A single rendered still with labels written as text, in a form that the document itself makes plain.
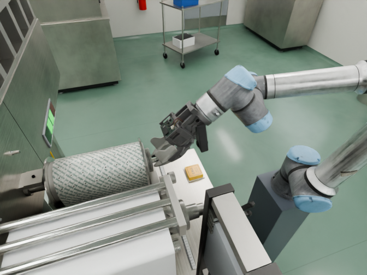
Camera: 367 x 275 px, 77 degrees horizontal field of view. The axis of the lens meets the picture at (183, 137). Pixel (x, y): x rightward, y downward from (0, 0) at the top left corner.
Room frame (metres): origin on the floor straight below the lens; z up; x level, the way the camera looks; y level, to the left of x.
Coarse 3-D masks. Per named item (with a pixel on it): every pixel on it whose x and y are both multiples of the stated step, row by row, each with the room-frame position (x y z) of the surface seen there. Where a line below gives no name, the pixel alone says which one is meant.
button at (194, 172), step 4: (196, 164) 0.73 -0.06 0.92; (188, 168) 0.71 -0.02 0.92; (192, 168) 0.71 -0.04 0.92; (196, 168) 0.71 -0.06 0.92; (188, 172) 0.68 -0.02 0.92; (192, 172) 0.68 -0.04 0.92; (196, 172) 0.68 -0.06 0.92; (200, 172) 0.68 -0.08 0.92; (188, 176) 0.66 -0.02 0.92; (192, 176) 0.66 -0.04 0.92; (196, 176) 0.66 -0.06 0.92; (200, 176) 0.67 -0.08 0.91
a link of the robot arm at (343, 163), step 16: (352, 144) 0.47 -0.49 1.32; (336, 160) 0.47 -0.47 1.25; (352, 160) 0.44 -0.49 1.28; (304, 176) 0.50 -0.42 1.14; (320, 176) 0.47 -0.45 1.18; (336, 176) 0.44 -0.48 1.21; (304, 192) 0.45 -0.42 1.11; (320, 192) 0.43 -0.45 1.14; (336, 192) 0.44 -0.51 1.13; (304, 208) 0.43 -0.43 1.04; (320, 208) 0.42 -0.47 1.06
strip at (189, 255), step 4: (160, 168) 0.73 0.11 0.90; (164, 172) 0.70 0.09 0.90; (184, 236) 0.39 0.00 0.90; (184, 240) 0.37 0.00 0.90; (184, 244) 0.36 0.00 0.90; (188, 244) 0.36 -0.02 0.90; (188, 248) 0.34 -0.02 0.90; (188, 252) 0.33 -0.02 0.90; (188, 256) 0.32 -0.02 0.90; (192, 256) 0.32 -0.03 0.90; (188, 260) 0.30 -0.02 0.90; (192, 260) 0.30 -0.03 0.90; (192, 264) 0.29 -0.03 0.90; (192, 268) 0.28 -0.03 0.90; (196, 268) 0.28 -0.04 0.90
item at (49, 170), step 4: (144, 152) 0.45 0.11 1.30; (52, 164) 0.41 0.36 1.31; (48, 168) 0.39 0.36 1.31; (148, 168) 0.42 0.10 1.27; (48, 172) 0.38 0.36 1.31; (148, 172) 0.42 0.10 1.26; (48, 176) 0.37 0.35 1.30; (52, 176) 0.37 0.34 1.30; (48, 180) 0.36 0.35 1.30; (52, 180) 0.36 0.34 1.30; (52, 184) 0.35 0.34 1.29; (52, 188) 0.35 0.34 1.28; (52, 192) 0.34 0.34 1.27; (56, 196) 0.34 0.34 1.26; (56, 200) 0.34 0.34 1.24; (60, 200) 0.34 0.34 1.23
